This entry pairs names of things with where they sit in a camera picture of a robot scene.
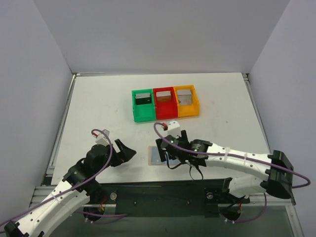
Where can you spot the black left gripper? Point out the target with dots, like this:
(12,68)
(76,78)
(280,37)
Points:
(116,155)

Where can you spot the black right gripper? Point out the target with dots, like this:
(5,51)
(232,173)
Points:
(163,150)

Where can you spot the grey credit card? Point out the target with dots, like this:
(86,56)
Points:
(154,156)

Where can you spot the beige leather card holder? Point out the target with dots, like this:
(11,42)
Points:
(163,162)

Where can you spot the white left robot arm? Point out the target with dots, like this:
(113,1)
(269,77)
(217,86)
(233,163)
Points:
(78,187)

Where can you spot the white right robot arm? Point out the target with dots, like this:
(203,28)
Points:
(265,173)

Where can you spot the cards in red bin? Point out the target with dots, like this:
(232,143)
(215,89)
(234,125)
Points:
(163,96)

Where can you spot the black cards in green bin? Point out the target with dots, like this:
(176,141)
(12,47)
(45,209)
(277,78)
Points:
(143,98)

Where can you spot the cards in yellow bin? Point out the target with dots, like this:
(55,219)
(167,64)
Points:
(184,97)

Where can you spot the red plastic bin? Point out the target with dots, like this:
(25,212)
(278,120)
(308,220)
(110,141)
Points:
(165,111)

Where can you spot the green plastic bin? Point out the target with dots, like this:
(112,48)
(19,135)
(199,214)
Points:
(143,113)

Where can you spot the yellow plastic bin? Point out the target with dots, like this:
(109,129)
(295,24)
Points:
(192,110)

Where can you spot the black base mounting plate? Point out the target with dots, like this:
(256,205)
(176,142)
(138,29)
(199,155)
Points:
(188,198)

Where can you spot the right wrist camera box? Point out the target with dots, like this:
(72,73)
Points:
(173,128)

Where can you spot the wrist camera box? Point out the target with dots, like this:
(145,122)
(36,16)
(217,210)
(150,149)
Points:
(173,128)
(100,138)

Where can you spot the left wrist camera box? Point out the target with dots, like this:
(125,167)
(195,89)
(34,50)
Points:
(100,138)

